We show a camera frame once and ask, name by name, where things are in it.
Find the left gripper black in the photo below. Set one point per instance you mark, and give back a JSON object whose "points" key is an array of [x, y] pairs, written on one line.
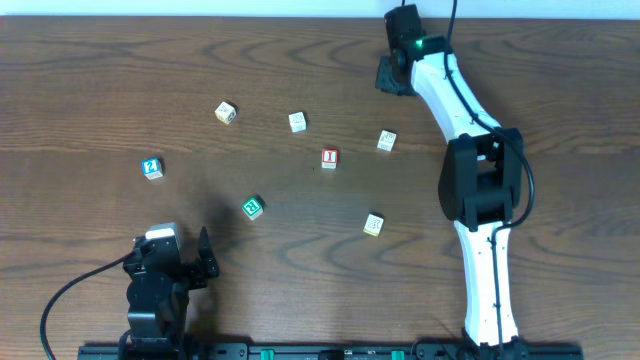
{"points": [[189, 270]]}

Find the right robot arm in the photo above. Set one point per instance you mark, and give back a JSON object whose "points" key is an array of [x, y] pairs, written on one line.
{"points": [[480, 182]]}

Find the white block centre top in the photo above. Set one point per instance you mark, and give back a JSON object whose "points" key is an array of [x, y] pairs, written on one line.
{"points": [[297, 122]]}

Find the white block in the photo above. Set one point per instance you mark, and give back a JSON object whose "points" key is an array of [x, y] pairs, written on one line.
{"points": [[386, 140], [297, 122]]}

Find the blue number 2 block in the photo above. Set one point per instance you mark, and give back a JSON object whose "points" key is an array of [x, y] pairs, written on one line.
{"points": [[152, 168]]}

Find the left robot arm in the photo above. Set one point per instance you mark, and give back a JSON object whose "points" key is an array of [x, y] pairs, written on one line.
{"points": [[158, 294]]}

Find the red letter I block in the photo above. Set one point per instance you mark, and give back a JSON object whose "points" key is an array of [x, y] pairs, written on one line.
{"points": [[329, 158]]}

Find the yellow patterned block lower centre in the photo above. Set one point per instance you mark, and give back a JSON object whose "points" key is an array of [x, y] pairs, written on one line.
{"points": [[373, 224]]}

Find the green letter R block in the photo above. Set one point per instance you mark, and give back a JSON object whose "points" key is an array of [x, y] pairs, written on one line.
{"points": [[253, 208]]}

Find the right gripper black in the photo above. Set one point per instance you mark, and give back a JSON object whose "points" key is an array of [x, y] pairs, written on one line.
{"points": [[388, 80]]}

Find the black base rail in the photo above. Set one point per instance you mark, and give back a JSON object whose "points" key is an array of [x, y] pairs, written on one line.
{"points": [[515, 350]]}

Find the white block right of centre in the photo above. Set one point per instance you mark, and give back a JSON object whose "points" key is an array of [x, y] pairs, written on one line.
{"points": [[386, 140]]}

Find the yellow edged block upper left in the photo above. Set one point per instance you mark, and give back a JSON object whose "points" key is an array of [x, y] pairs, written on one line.
{"points": [[225, 112]]}

